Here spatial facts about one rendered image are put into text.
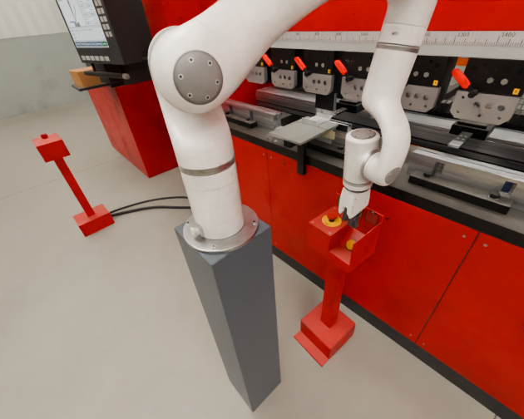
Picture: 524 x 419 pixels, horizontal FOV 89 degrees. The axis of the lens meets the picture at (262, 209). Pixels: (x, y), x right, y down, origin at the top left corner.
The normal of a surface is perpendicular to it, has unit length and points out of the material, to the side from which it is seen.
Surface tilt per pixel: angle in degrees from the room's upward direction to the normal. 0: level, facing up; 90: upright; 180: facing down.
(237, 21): 64
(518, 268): 90
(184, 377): 0
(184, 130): 31
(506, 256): 90
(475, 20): 90
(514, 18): 90
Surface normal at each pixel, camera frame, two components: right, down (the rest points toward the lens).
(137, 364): -0.07, -0.79
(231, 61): 0.74, 0.27
